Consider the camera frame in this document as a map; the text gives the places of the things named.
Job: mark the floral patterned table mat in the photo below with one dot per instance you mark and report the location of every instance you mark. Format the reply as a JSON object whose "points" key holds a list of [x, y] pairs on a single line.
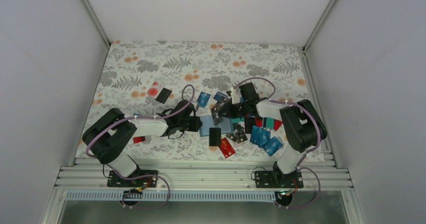
{"points": [[187, 68]]}

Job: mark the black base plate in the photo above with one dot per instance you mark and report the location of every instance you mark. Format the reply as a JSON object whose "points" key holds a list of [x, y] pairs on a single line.
{"points": [[275, 179], [116, 181]]}

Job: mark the black VIP card front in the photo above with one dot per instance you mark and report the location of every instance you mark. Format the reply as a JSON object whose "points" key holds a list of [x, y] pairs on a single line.
{"points": [[215, 137]]}

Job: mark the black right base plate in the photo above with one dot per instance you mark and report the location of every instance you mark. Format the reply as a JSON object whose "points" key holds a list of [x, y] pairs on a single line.
{"points": [[275, 179]]}

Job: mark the teal leather card holder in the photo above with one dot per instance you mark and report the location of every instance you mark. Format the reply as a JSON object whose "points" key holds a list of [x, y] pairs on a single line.
{"points": [[226, 126]]}

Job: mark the aluminium rail frame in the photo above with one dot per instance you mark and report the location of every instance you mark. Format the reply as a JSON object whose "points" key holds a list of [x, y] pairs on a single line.
{"points": [[204, 175]]}

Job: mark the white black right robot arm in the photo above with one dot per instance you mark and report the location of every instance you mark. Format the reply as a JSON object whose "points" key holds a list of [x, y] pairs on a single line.
{"points": [[303, 126]]}

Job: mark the black card near left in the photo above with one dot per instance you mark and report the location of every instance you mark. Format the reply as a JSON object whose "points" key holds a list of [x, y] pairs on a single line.
{"points": [[163, 95]]}

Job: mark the white card with red circle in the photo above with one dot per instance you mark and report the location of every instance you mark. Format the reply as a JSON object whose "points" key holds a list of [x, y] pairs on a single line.
{"points": [[154, 89]]}

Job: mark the black card with chip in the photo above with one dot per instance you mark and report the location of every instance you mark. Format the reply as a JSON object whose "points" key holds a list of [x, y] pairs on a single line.
{"points": [[238, 135]]}

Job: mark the red yellow logo card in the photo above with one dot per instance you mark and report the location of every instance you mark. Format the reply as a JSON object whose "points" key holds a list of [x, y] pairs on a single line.
{"points": [[226, 148]]}

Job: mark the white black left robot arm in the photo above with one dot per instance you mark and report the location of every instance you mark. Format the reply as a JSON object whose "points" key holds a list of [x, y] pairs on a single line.
{"points": [[107, 138]]}

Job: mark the blue card pile front right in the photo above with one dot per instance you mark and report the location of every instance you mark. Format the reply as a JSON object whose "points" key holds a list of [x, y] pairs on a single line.
{"points": [[263, 139]]}

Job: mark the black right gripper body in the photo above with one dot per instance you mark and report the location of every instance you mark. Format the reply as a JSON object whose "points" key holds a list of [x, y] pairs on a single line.
{"points": [[236, 112]]}

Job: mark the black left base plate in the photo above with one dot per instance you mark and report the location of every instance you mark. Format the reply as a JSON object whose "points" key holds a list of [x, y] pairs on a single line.
{"points": [[116, 181]]}

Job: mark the blue card front left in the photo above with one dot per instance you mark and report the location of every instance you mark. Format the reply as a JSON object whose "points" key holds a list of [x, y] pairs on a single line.
{"points": [[203, 99]]}

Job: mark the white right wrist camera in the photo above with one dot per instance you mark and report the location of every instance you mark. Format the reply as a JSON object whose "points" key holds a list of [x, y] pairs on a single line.
{"points": [[235, 96]]}

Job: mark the red card under left arm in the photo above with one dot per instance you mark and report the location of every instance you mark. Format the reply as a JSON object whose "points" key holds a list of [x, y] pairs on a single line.
{"points": [[139, 139]]}

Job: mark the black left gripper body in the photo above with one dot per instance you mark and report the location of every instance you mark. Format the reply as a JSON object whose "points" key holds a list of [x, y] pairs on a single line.
{"points": [[183, 126]]}

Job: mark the black vip card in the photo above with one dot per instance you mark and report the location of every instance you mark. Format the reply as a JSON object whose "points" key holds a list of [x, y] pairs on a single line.
{"points": [[217, 111], [215, 137]]}

